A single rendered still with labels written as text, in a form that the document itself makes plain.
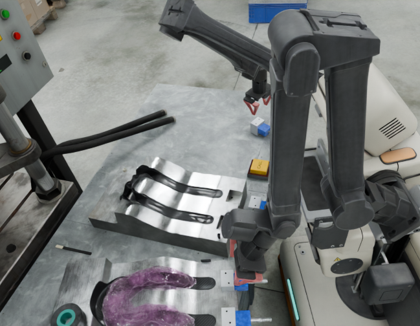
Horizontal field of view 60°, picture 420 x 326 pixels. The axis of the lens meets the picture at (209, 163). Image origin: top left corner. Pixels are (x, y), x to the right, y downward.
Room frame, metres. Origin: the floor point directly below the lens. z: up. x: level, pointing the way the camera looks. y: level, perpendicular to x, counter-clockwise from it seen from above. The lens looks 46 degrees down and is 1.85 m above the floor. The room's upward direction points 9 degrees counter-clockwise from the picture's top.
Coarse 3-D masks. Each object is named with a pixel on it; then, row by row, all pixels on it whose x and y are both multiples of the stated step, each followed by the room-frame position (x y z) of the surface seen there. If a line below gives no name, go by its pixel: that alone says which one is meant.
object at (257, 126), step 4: (256, 120) 1.17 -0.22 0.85; (260, 120) 1.16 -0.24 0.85; (264, 120) 1.16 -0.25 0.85; (252, 124) 1.15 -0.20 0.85; (256, 124) 1.14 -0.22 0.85; (260, 124) 1.15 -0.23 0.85; (264, 124) 1.15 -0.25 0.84; (252, 128) 1.15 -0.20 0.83; (256, 128) 1.13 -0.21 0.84; (260, 128) 1.13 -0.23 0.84; (264, 128) 1.13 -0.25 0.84; (268, 128) 1.12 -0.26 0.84; (252, 132) 1.15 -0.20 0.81; (256, 132) 1.13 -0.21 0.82; (260, 132) 1.12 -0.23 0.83; (264, 132) 1.11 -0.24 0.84; (268, 132) 1.11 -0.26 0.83
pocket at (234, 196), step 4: (228, 192) 0.78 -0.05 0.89; (232, 192) 0.79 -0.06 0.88; (236, 192) 0.78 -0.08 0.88; (240, 192) 0.77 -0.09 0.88; (228, 196) 0.78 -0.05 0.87; (232, 196) 0.78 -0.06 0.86; (236, 196) 0.78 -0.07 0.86; (240, 196) 0.76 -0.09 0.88; (228, 200) 0.77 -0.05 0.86; (232, 200) 0.76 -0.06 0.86; (236, 200) 0.76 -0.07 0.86; (240, 200) 0.75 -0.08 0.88
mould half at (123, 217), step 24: (120, 168) 1.00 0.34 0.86; (168, 168) 0.91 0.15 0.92; (120, 192) 0.88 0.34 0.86; (144, 192) 0.80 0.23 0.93; (168, 192) 0.81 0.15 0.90; (96, 216) 0.78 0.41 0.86; (120, 216) 0.73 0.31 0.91; (144, 216) 0.71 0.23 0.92; (216, 216) 0.69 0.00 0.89; (168, 240) 0.67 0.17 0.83; (192, 240) 0.63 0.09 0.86; (216, 240) 0.60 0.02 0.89
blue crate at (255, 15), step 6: (252, 6) 3.80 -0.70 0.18; (258, 6) 3.78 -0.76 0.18; (264, 6) 3.76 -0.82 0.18; (270, 6) 3.73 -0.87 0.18; (276, 6) 3.71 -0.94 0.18; (282, 6) 3.69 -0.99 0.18; (288, 6) 3.67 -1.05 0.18; (294, 6) 3.65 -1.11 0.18; (300, 6) 3.63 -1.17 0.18; (306, 6) 3.93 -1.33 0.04; (252, 12) 3.80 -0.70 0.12; (258, 12) 3.78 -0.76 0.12; (264, 12) 3.76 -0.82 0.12; (270, 12) 3.74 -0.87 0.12; (276, 12) 3.71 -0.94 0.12; (252, 18) 3.79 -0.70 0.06; (258, 18) 3.78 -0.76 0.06; (264, 18) 3.76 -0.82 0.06; (270, 18) 3.74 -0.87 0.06
